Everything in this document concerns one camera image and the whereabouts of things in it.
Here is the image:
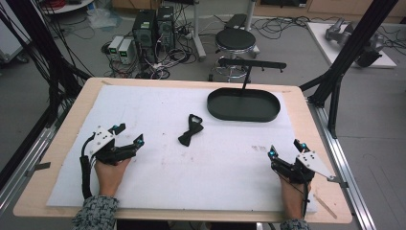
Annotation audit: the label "thin black right gripper cable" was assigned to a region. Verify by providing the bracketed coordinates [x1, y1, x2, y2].
[277, 172, 312, 222]

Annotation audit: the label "loose black floor cables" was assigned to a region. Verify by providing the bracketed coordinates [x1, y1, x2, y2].
[251, 14, 324, 41]

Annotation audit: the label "clear plastic bag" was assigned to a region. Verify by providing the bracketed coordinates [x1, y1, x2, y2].
[86, 7, 123, 32]

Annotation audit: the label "black oval tray with hanger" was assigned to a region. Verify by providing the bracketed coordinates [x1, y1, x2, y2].
[206, 57, 287, 124]

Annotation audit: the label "black round stool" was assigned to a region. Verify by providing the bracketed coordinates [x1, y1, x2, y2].
[208, 28, 261, 82]

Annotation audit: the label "black bow tie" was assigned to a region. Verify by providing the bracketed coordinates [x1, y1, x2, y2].
[177, 113, 205, 148]

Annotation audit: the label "person's left hand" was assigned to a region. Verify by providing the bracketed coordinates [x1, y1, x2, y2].
[93, 157, 132, 198]

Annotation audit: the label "round white table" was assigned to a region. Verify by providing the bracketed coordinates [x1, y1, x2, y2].
[40, 0, 96, 15]

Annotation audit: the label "black metal frame stand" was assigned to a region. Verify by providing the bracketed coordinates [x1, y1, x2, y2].
[299, 0, 400, 139]
[0, 0, 94, 129]

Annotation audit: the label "large black computer tower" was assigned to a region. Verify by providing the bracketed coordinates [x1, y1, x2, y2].
[131, 9, 158, 64]

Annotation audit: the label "white stand leg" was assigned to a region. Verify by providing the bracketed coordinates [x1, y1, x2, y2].
[191, 0, 208, 62]
[243, 0, 260, 56]

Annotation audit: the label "white power supply unit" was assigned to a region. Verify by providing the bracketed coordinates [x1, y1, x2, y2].
[107, 34, 124, 60]
[118, 37, 137, 65]

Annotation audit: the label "slim black computer tower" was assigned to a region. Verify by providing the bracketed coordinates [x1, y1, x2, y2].
[155, 5, 176, 53]

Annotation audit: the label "white floor board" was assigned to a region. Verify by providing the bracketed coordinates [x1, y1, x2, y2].
[305, 21, 398, 69]

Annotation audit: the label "tangle of floor cables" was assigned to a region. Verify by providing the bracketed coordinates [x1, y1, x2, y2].
[101, 30, 196, 81]

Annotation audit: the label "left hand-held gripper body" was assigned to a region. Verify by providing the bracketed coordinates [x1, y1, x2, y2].
[90, 126, 137, 166]

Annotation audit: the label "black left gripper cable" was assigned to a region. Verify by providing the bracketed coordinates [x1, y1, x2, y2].
[79, 131, 98, 200]

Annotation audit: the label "person's right hand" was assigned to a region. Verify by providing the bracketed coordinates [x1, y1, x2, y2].
[279, 174, 312, 221]

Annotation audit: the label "aluminium rail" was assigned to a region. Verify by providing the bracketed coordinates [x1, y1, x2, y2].
[0, 98, 75, 213]
[305, 95, 378, 230]

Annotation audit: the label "grey and black robot part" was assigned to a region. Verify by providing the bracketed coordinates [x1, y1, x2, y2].
[354, 32, 388, 68]

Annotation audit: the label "black flat pad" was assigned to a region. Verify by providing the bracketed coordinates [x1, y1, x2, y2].
[224, 12, 249, 31]

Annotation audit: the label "grey metal clamp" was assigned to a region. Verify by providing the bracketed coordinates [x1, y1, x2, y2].
[327, 176, 350, 189]

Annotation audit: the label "white foam mat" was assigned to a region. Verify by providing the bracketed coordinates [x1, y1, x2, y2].
[46, 83, 319, 214]

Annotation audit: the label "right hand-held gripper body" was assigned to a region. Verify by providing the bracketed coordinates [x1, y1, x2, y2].
[270, 150, 337, 185]

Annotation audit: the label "wooden stick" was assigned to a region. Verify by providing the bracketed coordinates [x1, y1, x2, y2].
[312, 193, 339, 220]

